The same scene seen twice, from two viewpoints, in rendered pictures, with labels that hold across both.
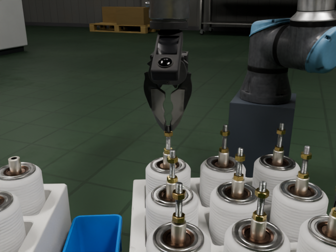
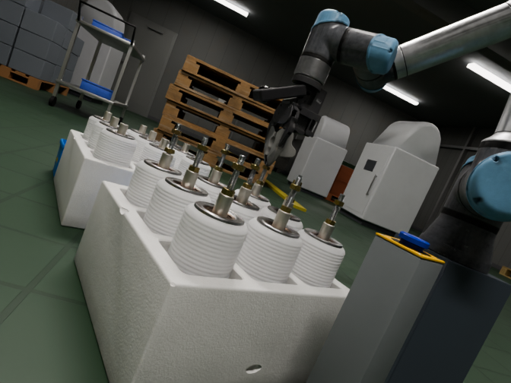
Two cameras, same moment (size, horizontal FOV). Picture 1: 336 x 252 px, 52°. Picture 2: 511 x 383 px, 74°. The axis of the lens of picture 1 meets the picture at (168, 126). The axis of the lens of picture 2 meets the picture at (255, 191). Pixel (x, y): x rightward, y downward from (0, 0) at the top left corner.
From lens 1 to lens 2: 0.72 m
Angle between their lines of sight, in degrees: 55
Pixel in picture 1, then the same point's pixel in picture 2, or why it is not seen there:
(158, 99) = (271, 134)
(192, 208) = (205, 186)
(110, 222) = not seen: hidden behind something
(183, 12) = (309, 69)
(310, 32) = (484, 153)
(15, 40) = (396, 226)
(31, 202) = not seen: hidden behind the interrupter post
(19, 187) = (185, 163)
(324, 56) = (484, 182)
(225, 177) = (265, 212)
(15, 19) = (407, 210)
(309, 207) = (255, 224)
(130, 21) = not seen: outside the picture
